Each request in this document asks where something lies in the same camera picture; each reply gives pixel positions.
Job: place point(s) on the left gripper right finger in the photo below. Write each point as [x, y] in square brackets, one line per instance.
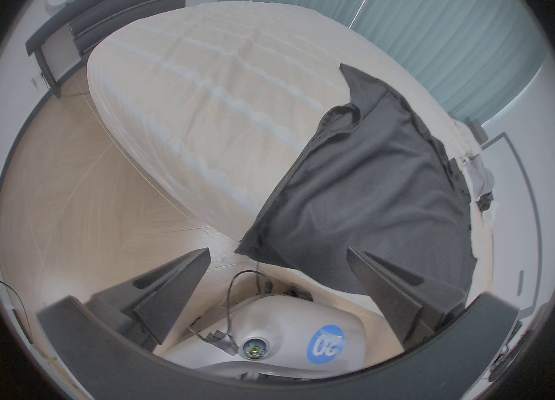
[390, 294]

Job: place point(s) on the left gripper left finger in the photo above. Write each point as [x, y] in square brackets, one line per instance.
[169, 290]

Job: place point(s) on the black T-shirt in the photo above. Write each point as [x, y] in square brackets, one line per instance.
[368, 181]

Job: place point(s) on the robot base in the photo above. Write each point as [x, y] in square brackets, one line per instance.
[286, 329]

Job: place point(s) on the bed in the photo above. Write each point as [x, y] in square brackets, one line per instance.
[195, 99]

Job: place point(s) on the white garment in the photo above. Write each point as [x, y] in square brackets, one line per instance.
[489, 218]

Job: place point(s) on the black glossy garment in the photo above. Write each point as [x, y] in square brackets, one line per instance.
[485, 202]

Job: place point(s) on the grey garment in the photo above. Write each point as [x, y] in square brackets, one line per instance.
[481, 177]

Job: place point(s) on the grey bedside table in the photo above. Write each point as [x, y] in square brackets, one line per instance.
[476, 130]

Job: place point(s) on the black table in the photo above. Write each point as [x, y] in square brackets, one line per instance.
[47, 38]

